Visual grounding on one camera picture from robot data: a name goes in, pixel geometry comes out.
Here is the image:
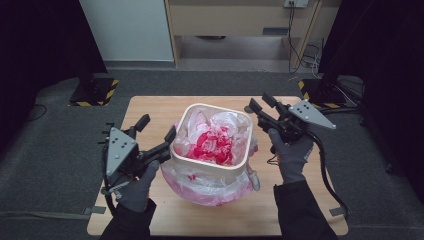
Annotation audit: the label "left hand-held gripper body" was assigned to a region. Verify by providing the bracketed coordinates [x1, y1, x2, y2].
[98, 122, 169, 196]

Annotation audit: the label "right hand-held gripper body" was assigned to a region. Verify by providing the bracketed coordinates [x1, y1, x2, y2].
[256, 98, 337, 146]

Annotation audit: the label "white trash bin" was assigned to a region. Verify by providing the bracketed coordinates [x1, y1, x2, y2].
[169, 102, 254, 177]

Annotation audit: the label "pink and white plastic bag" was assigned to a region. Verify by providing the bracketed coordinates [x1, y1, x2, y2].
[160, 106, 260, 207]

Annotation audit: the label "person's right hand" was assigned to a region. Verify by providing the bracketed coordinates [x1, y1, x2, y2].
[267, 127, 315, 185]

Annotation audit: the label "person's left hand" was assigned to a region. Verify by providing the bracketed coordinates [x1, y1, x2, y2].
[115, 159, 161, 214]

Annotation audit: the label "striped black stand base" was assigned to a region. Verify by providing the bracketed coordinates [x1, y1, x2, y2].
[297, 78, 348, 110]
[68, 73, 120, 108]

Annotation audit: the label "grey tape piece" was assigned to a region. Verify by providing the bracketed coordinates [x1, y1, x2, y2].
[328, 206, 346, 218]
[82, 205, 108, 216]

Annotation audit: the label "white panel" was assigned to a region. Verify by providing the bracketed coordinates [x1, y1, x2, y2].
[79, 0, 175, 63]

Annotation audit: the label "black curtain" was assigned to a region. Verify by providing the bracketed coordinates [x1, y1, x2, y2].
[318, 0, 424, 204]
[0, 0, 108, 148]

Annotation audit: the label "grey power strip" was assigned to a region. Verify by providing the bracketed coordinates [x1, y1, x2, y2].
[283, 0, 310, 9]

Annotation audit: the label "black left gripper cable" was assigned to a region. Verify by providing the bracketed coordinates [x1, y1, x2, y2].
[101, 181, 117, 216]

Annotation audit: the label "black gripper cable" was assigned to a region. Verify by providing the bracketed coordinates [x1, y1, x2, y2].
[101, 181, 117, 216]
[307, 131, 351, 222]

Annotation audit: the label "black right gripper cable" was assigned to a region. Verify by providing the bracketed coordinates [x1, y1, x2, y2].
[307, 131, 351, 222]

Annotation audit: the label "black hanging cables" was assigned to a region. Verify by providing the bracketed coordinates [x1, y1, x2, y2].
[287, 1, 322, 75]

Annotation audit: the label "small pale plastic handle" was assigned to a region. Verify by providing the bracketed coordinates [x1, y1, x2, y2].
[247, 165, 262, 192]

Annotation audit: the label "black floor cable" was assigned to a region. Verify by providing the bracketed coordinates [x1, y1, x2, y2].
[25, 103, 48, 122]

